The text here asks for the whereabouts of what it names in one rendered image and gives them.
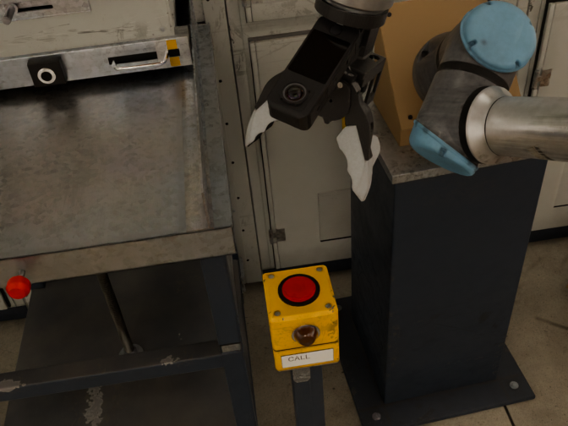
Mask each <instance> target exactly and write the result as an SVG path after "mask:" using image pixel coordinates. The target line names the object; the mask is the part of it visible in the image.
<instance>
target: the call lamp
mask: <svg viewBox="0 0 568 426"><path fill-rule="evenodd" d="M319 336H320V328H319V327H318V326H317V325H314V324H302V325H299V326H297V327H296V328H294V329H293V331H292V339H293V340H294V341H295V342H297V343H299V344H301V345H302V346H310V345H312V344H313V343H314V342H315V340H316V339H317V338H318V337H319Z"/></svg>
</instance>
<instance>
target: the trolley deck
mask: <svg viewBox="0 0 568 426"><path fill-rule="evenodd" d="M197 27H198V37H199V57H200V67H201V78H202V88H203V98H204V109H205V128H206V138H207V149H208V159H209V169H210V189H211V199H212V210H213V220H214V229H210V230H204V231H197V232H186V214H185V190H184V165H183V118H182V94H181V69H180V66H179V67H172V68H160V69H153V70H147V71H140V72H134V73H127V74H115V75H108V76H102V77H95V78H88V79H76V80H70V81H67V83H66V84H62V85H50V86H44V87H37V88H36V87H35V86H34V85H32V86H25V87H19V88H12V89H6V90H0V288H5V287H6V286H7V282H8V280H9V279H10V278H11V277H13V276H17V275H18V274H19V270H21V269H23V270H25V277H26V278H27V279H28V280H29V281H30V283H31V284H34V283H40V282H45V281H56V280H62V279H68V278H74V277H80V276H91V275H97V274H102V273H108V272H114V271H120V270H131V269H137V268H143V267H149V266H155V265H165V264H171V263H177V262H184V261H189V260H195V259H206V258H212V257H217V256H223V255H229V254H237V253H238V252H237V245H236V237H235V230H234V222H233V215H232V202H231V194H230V187H229V179H228V172H227V159H226V151H225V144H224V136H223V129H222V121H221V108H220V101H219V94H218V86H217V79H216V66H215V58H214V51H213V44H212V39H211V33H210V23H208V24H207V25H197Z"/></svg>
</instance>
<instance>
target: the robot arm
mask: <svg viewBox="0 0 568 426"><path fill-rule="evenodd" d="M394 1H395V0H315V4H314V7H315V9H316V11H317V12H318V13H319V14H321V15H322V16H321V17H319V18H318V20H317V21H316V23H315V24H314V26H313V28H312V29H311V31H310V32H309V34H308V35H307V37H306V38H305V40H304V41H303V43H302V45H301V46H300V47H299V48H298V50H297V52H296V53H295V55H294V56H293V58H292V60H291V61H290V63H289V64H288V65H287V67H286V68H285V70H283V71H281V72H280V73H278V74H277V75H275V76H274V77H272V78H271V79H270V80H269V81H268V82H267V83H266V85H265V87H264V89H263V90H262V92H261V94H260V96H259V99H258V101H257V103H256V105H255V107H254V112H253V114H252V116H251V118H250V120H249V124H248V128H247V133H246V140H245V144H246V146H248V147H249V146H250V145H251V144H253V142H255V141H256V140H257V139H259V138H260V136H261V135H262V133H264V131H266V130H267V129H269V128H270V127H271V126H272V125H273V123H274V122H275V121H281V122H284V123H286V124H288V125H291V126H293V127H294V128H298V129H300V130H308V129H310V128H311V126H312V125H313V123H314V121H315V119H316V118H317V117H318V116H321V117H322V118H323V119H324V122H325V123H326V124H329V123H330V122H331V121H336V120H340V119H342V118H344V117H345V125H346V127H345V128H344V129H343V130H342V131H341V132H340V133H339V134H338V135H337V137H336V140H337V143H338V145H339V148H340V150H341V151H342V152H343V153H344V155H345V156H346V158H347V172H348V173H349V175H350V177H351V179H352V191H353V193H354V194H355V195H356V196H357V198H358V199H359V201H361V202H362V201H365V199H366V197H367V194H368V192H369V189H370V185H371V181H372V174H373V165H374V163H375V161H376V159H377V157H378V155H379V153H380V142H379V139H378V137H377V136H376V135H373V132H374V119H373V114H372V112H371V109H370V107H369V106H368V104H369V103H370V102H371V101H372V100H373V99H374V95H375V91H376V89H377V86H378V83H379V81H380V76H381V73H382V70H383V67H384V65H385V60H386V57H382V56H380V55H378V54H376V53H374V52H373V48H374V43H375V40H376V37H377V34H378V31H379V28H380V27H381V26H383V25H384V24H385V20H386V17H387V14H388V11H389V8H391V7H392V6H393V3H394ZM536 42H537V38H536V32H535V29H534V27H533V25H532V23H531V21H530V19H529V18H528V17H527V15H526V14H525V13H524V12H523V11H522V10H521V9H519V8H518V7H517V6H515V5H513V4H511V3H507V2H503V1H488V2H485V3H481V4H479V5H478V6H477V7H476V8H473V9H471V10H470V11H468V12H467V13H466V14H465V15H464V17H463V18H462V20H461V22H460V23H459V24H458V25H457V26H456V27H455V28H454V29H453V30H452V31H449V32H445V33H442V34H439V35H437V36H435V37H433V38H432V39H430V40H429V41H428V42H427V43H426V44H425V45H424V46H423V47H422V48H421V49H420V51H419V52H418V55H417V56H416V58H415V60H414V63H413V67H412V80H413V84H414V87H415V90H416V91H417V93H418V95H419V97H420V98H421V100H422V101H423V104H422V106H421V108H420V111H419V113H418V116H417V118H416V120H415V119H414V121H413V122H414V124H413V127H412V131H411V133H410V136H409V143H410V146H411V147H412V148H413V149H414V150H415V151H416V152H417V153H418V154H419V155H421V156H422V157H424V158H425V159H427V160H429V161H431V162H433V163H434V164H436V165H438V166H440V167H443V168H444V169H446V170H449V171H451V172H454V173H457V174H460V175H463V176H472V175H473V174H474V173H475V172H476V171H477V170H478V164H488V165H492V164H495V163H498V162H500V161H502V160H503V159H505V158H506V157H507V156H514V157H522V158H531V159H540V160H549V161H565V162H568V97H547V96H512V94H511V93H510V92H509V90H510V87H511V84H512V82H513V80H514V78H515V76H516V72H517V71H518V70H519V69H521V68H523V67H525V66H526V65H527V63H528V62H529V60H530V58H531V57H532V56H533V54H534V51H535V48H536ZM373 58H374V59H376V60H378V61H377V62H375V61H374V60H373ZM376 74H377V77H376V80H375V83H374V78H375V75H376ZM369 81H370V83H369V87H368V91H367V94H366V96H365V99H364V101H363V93H364V92H365V91H366V89H367V86H368V82H369ZM373 83H374V88H373V90H372V92H371V89H372V86H373ZM370 92H371V93H370Z"/></svg>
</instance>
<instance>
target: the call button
mask: <svg viewBox="0 0 568 426"><path fill-rule="evenodd" d="M315 290H316V287H315V284H314V282H313V281H312V280H310V279H309V278H308V277H304V276H295V277H292V278H290V279H288V280H287V281H285V283H284V284H283V286H282V294H283V295H284V297H285V298H286V299H288V300H290V301H293V302H304V301H307V300H309V299H310V298H311V297H313V295H314V294H315Z"/></svg>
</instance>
